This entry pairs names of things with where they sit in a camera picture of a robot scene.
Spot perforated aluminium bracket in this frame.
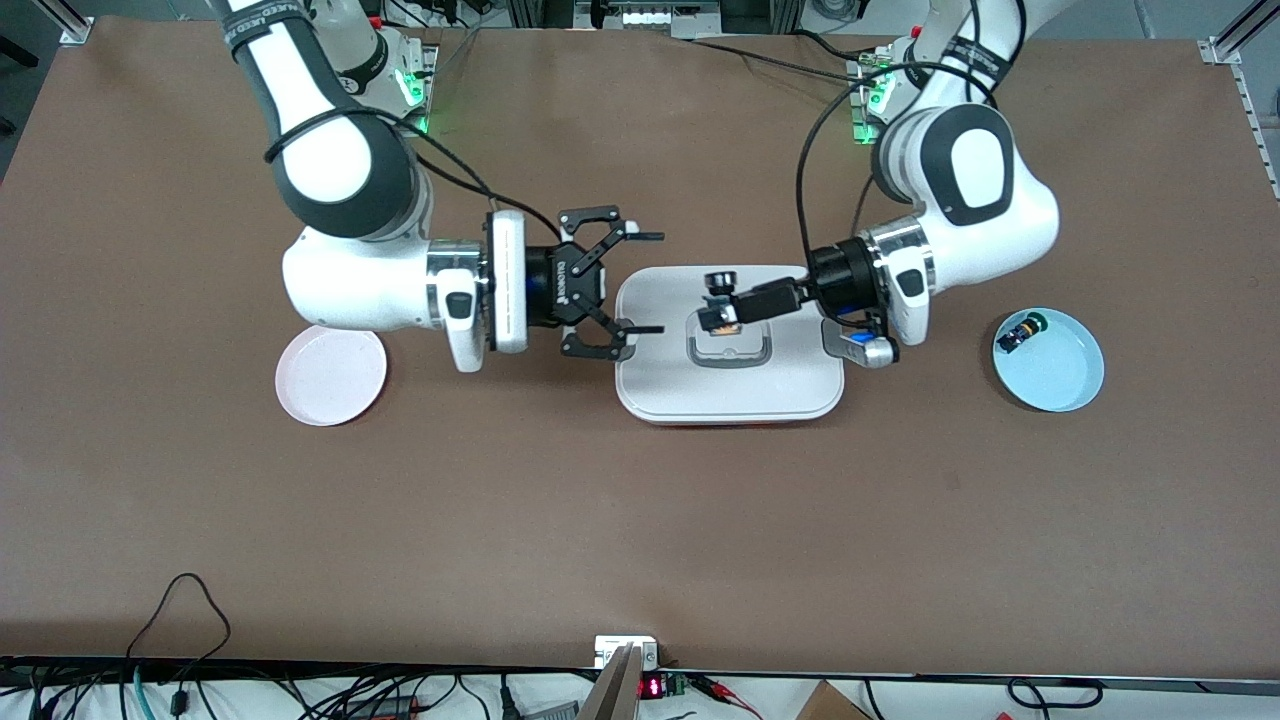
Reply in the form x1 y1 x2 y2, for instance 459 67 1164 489
1198 38 1277 167

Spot white lunch box grey latches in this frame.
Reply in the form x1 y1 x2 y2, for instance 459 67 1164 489
613 265 847 428

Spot light blue round plate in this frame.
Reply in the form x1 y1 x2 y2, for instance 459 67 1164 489
992 307 1106 413

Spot black coiled cable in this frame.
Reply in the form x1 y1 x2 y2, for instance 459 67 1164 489
1004 677 1107 712

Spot brown cardboard piece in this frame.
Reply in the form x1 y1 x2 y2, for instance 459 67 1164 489
794 680 873 720

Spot silver device with lit strip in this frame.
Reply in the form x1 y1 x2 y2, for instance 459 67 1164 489
574 0 723 41

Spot pink round plate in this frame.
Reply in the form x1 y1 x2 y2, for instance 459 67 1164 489
275 322 389 428

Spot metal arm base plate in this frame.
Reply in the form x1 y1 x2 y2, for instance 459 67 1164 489
847 52 901 147
398 44 441 137

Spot thin black looped cable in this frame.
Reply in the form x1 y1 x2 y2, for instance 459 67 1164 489
124 572 233 691

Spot aluminium frame profile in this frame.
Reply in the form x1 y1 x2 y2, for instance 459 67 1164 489
1208 0 1280 63
42 0 97 45

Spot black cable on table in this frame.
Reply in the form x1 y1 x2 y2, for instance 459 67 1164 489
688 30 873 87

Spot grey mount beam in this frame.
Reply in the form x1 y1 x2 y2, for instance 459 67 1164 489
577 644 645 720

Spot red black clip leads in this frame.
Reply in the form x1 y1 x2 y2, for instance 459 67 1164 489
688 674 767 720

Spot white mount plate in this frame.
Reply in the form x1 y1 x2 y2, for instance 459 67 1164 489
594 635 662 672

